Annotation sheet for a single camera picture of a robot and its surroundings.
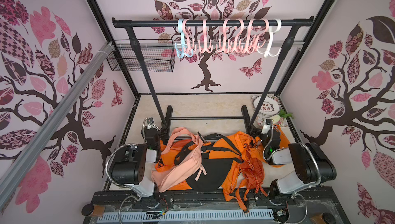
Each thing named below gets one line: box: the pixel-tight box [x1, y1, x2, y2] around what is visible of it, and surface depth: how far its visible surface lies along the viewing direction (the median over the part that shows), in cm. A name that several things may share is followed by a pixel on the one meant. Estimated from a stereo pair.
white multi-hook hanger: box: [257, 18, 282, 59], surface depth 53 cm
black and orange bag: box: [174, 135, 244, 193], surface depth 82 cm
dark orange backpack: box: [222, 131, 268, 213], surface depth 81 cm
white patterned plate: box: [253, 95, 281, 116], surface depth 112 cm
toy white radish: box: [273, 108, 294, 124], surface depth 105 cm
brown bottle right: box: [309, 212, 336, 224], surface depth 63 cm
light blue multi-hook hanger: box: [174, 18, 194, 59], surface depth 53 cm
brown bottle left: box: [81, 203, 106, 217], surface depth 65 cm
